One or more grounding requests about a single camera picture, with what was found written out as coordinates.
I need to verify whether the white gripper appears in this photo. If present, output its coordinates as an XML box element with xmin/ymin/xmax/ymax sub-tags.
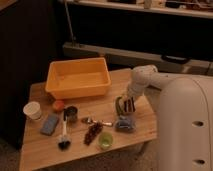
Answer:
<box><xmin>122</xmin><ymin>75</ymin><xmax>147</xmax><ymax>114</ymax></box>

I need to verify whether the green cucumber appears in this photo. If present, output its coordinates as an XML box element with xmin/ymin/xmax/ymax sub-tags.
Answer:
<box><xmin>115</xmin><ymin>97</ymin><xmax>123</xmax><ymax>116</ymax></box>

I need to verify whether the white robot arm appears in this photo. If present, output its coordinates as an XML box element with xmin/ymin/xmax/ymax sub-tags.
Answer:
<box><xmin>124</xmin><ymin>65</ymin><xmax>213</xmax><ymax>171</ymax></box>

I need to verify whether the blue eraser sponge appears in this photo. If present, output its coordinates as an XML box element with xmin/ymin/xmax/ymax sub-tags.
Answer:
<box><xmin>40</xmin><ymin>114</ymin><xmax>59</xmax><ymax>136</ymax></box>

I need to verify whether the blue crumpled cloth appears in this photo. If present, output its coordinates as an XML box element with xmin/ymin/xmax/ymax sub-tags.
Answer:
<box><xmin>115</xmin><ymin>116</ymin><xmax>135</xmax><ymax>132</ymax></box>

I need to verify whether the dark red grape bunch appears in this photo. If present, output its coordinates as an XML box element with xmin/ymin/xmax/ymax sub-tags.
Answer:
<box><xmin>84</xmin><ymin>123</ymin><xmax>103</xmax><ymax>145</ymax></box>

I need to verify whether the green plastic cup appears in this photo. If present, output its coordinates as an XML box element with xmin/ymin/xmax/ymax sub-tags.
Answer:
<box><xmin>98</xmin><ymin>132</ymin><xmax>113</xmax><ymax>150</ymax></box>

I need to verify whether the metal spoon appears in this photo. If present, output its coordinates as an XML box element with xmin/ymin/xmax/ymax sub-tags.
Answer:
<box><xmin>81</xmin><ymin>117</ymin><xmax>113</xmax><ymax>127</ymax></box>

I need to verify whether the metal can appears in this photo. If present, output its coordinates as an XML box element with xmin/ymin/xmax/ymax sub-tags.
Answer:
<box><xmin>65</xmin><ymin>106</ymin><xmax>78</xmax><ymax>123</ymax></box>

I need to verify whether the orange plastic bin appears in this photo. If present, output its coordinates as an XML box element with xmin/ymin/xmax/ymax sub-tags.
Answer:
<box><xmin>45</xmin><ymin>57</ymin><xmax>111</xmax><ymax>99</ymax></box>

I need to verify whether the orange fruit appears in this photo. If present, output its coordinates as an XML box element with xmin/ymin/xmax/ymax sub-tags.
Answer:
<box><xmin>52</xmin><ymin>100</ymin><xmax>65</xmax><ymax>112</ymax></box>

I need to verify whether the white paper cup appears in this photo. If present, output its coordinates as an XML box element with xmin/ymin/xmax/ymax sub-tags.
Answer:
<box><xmin>23</xmin><ymin>101</ymin><xmax>42</xmax><ymax>120</ymax></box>

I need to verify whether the grey shelf rail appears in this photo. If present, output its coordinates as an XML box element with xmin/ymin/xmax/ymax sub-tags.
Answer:
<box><xmin>63</xmin><ymin>42</ymin><xmax>213</xmax><ymax>76</ymax></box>

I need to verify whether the white handled black brush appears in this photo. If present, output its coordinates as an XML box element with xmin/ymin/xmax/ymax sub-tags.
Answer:
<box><xmin>58</xmin><ymin>115</ymin><xmax>71</xmax><ymax>150</ymax></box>

